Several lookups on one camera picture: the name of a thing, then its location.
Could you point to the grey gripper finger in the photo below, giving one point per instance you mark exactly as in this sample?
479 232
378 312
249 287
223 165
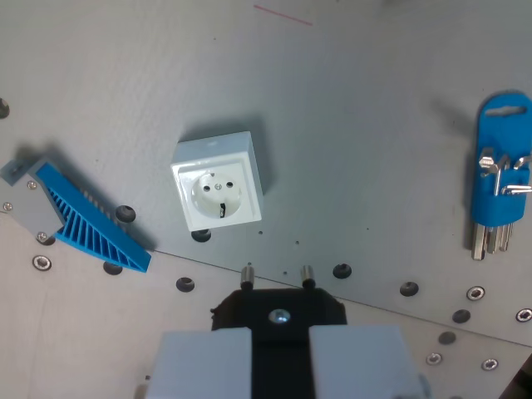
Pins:
357 361
203 365

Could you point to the black two-pin power plug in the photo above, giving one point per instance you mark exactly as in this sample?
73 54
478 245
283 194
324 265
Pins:
279 305

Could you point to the black socket head screw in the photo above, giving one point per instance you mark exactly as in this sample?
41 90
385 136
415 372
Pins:
342 271
409 288
124 213

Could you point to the largest steel hex key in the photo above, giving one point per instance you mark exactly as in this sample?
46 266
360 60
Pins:
479 245

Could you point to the blue ribbed plastic wedge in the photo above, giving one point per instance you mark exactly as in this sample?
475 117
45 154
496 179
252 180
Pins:
89 226

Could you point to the medium steel hex key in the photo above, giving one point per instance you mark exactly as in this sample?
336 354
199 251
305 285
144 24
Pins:
492 242

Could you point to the small steel hex key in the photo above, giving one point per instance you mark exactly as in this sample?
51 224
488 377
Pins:
505 239

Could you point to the thinnest steel hex key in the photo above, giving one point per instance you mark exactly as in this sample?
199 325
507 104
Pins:
516 189

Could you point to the blue hex key holder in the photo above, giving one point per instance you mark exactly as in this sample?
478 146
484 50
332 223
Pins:
498 137

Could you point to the white wall socket box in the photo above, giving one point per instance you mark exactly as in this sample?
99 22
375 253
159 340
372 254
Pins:
218 187

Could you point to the grey plastic mounting bracket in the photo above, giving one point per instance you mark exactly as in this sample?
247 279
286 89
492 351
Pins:
31 205

